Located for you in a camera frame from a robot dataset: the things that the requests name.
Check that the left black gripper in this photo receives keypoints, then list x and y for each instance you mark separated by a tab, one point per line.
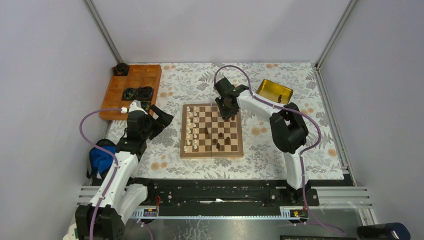
161	123

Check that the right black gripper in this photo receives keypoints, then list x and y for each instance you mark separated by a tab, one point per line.
225	115

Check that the gold metal tin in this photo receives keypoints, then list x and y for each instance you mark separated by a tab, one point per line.
271	91

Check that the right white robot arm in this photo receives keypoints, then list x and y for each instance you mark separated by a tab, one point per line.
288	129

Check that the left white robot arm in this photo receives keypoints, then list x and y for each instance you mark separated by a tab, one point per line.
106	214

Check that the wooden chess board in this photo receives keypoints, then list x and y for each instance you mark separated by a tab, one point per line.
197	117

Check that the floral table cloth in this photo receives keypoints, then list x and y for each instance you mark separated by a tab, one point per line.
192	83

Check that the orange compartment tray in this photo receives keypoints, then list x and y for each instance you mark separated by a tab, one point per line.
141	83

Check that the blue cloth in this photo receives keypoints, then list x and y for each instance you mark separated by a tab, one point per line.
100	161

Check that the black item tray corner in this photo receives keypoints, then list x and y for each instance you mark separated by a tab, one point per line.
121	69

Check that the dark cylinder bottle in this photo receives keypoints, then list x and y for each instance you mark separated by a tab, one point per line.
384	231

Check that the black mounting rail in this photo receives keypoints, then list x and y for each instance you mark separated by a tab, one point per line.
223	198

